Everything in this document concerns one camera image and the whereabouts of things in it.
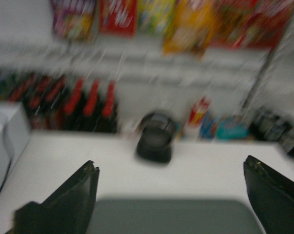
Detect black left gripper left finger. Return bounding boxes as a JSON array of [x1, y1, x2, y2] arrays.
[[8, 160, 99, 234]]

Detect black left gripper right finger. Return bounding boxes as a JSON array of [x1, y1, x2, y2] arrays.
[[243, 155, 294, 234]]

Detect grey-green rectangular tray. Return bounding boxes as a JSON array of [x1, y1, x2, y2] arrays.
[[87, 198, 262, 234]]

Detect red-capped dark sauce bottle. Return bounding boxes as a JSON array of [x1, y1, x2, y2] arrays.
[[63, 77, 84, 131]]

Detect white cash register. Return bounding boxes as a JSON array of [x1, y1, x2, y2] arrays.
[[0, 101, 31, 193]]

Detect black barcode scanner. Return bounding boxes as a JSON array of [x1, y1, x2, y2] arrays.
[[136, 110, 177, 164]]

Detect purple snack bag hanging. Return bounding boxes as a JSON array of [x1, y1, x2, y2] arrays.
[[50, 0, 97, 41]]

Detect red snack bag hanging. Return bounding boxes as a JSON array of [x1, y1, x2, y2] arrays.
[[99, 0, 138, 38]]

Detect yellow snack bag hanging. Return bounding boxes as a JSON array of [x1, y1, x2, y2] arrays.
[[163, 0, 216, 58]]

